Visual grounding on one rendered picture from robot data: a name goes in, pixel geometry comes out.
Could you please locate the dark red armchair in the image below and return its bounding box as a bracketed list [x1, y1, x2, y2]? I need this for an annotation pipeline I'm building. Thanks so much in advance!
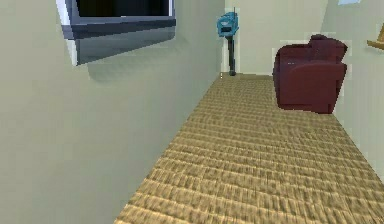
[272, 33, 349, 115]

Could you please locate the grey framed window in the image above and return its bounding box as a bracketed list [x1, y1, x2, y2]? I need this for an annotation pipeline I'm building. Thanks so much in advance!
[55, 0, 177, 67]

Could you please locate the tan wooden shelf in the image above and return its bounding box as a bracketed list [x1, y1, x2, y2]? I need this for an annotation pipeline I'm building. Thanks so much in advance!
[366, 23, 384, 52]

